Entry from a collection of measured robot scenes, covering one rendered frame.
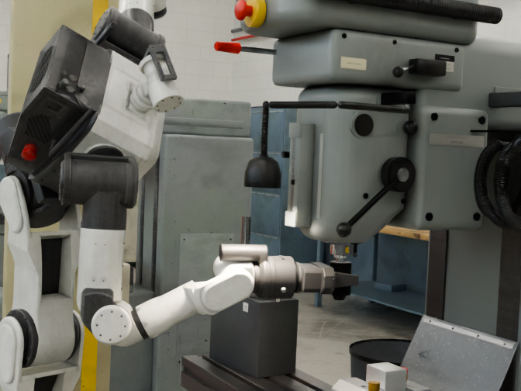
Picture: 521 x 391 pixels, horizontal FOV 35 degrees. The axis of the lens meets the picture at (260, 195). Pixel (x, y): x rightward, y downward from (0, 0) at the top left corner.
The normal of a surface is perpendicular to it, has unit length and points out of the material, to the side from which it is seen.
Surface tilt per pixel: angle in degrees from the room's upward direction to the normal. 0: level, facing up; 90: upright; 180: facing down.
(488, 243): 90
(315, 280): 90
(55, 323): 81
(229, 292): 101
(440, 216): 90
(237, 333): 90
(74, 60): 57
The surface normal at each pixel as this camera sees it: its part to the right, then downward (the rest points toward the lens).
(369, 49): 0.48, 0.07
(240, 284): 0.22, 0.25
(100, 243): 0.11, 0.00
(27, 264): -0.69, 0.42
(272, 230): -0.88, -0.01
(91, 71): 0.64, -0.47
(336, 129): -0.37, 0.04
